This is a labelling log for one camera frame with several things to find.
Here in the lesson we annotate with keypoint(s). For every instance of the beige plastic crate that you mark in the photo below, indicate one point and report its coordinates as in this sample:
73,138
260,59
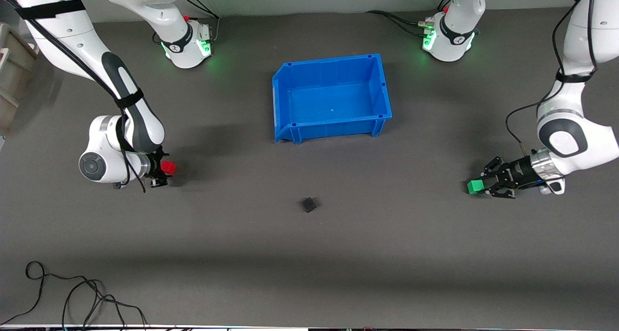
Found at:
12,74

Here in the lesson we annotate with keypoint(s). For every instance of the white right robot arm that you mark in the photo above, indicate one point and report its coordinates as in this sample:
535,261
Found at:
135,123

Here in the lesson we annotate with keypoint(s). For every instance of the green cube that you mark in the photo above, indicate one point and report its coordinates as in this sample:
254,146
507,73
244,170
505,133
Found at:
476,186

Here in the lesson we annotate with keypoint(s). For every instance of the black cube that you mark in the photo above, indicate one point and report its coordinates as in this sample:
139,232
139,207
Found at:
309,205

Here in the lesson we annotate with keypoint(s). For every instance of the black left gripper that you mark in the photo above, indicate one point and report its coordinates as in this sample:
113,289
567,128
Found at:
515,173

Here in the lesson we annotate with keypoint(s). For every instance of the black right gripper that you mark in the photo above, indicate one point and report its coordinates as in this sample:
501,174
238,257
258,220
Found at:
155,167

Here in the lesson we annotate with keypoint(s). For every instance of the red cube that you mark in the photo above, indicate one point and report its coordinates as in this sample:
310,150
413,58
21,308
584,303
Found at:
169,167

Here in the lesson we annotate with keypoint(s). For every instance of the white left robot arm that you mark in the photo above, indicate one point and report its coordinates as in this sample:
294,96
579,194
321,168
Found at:
580,36

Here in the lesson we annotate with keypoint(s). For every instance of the blue plastic bin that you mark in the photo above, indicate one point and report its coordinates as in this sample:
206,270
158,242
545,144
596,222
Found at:
333,98

